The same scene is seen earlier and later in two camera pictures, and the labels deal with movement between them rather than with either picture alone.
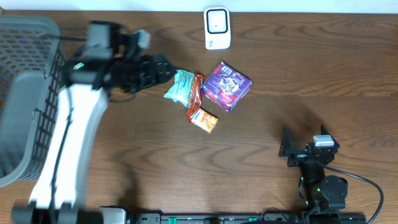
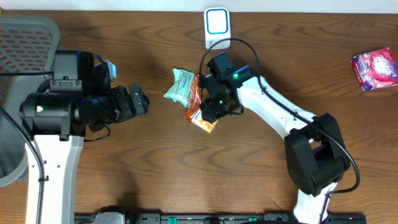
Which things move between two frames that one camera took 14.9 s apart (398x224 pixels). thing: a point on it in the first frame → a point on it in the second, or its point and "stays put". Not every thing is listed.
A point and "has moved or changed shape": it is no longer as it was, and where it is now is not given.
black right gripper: x=302 y=156 → x=210 y=107
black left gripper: x=152 y=72 → x=125 y=101
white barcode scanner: x=217 y=28 stays put
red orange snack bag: x=195 y=96 stays put
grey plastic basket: x=33 y=78 stays put
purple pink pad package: x=226 y=86 has moved or changed shape
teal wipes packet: x=180 y=91 stays put
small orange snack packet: x=204 y=119 stays put
